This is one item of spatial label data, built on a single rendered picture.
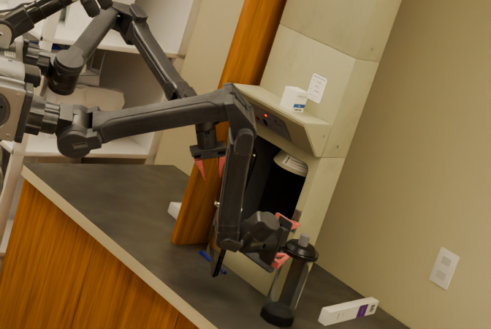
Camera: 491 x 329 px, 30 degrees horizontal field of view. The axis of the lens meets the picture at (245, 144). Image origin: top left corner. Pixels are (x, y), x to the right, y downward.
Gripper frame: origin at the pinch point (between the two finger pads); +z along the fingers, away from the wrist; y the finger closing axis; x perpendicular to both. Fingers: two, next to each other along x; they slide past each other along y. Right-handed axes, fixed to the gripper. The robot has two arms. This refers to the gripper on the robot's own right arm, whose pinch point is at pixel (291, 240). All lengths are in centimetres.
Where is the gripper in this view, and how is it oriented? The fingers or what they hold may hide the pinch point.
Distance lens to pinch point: 255.5
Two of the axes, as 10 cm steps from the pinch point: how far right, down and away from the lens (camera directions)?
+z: 6.9, 0.4, 7.2
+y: 3.1, -9.2, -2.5
